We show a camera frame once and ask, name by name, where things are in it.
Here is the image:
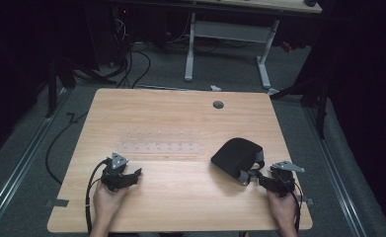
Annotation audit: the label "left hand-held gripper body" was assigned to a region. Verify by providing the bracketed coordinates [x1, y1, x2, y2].
[100, 151, 133, 193]

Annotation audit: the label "black metal stand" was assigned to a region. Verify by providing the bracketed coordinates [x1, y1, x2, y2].
[44, 58, 117, 119]
[269, 73, 331, 140]

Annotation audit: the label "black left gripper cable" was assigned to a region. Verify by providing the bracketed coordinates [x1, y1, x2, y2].
[85, 157, 112, 236]

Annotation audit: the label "black padded brace grey straps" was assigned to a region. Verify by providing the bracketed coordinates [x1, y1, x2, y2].
[209, 137, 267, 187]

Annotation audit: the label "person's right hand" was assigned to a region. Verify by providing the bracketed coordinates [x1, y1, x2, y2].
[267, 189, 299, 231]

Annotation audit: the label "grey tape strip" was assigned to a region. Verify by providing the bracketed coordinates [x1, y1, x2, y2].
[44, 198, 70, 209]
[297, 195, 315, 206]

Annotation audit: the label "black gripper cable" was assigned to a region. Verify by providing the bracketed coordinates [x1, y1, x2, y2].
[85, 157, 112, 236]
[291, 181, 304, 232]

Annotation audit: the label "metal floor rail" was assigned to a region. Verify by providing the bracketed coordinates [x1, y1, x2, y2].
[303, 105, 368, 237]
[0, 88, 70, 237]

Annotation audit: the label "clear plastic tray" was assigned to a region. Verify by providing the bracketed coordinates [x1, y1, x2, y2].
[118, 127, 202, 155]

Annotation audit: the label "black floor cable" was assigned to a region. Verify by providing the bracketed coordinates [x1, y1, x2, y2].
[44, 112, 90, 186]

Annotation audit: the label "white metal frame desk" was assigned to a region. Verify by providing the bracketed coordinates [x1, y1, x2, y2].
[184, 0, 323, 89]

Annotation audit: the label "person's left hand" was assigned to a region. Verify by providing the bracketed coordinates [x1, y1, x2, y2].
[92, 180, 129, 229]

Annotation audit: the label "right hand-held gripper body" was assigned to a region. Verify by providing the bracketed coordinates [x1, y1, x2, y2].
[263, 160, 306, 198]

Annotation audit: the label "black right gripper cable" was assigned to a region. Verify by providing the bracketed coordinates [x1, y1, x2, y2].
[291, 181, 304, 232]

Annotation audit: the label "bundle of black cables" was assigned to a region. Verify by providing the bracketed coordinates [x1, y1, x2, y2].
[115, 13, 152, 89]

